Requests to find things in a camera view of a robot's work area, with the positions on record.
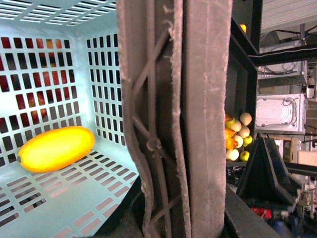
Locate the light blue plastic basket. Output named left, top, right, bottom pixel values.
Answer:
left=0, top=0, right=233, bottom=238

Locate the white appliance box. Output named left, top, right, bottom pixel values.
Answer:
left=255, top=93, right=307, bottom=134

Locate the black triangular stand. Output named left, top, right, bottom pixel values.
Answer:
left=236, top=134, right=301, bottom=210

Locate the pile of pears and apples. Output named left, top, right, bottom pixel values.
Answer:
left=224, top=112, right=253, bottom=162

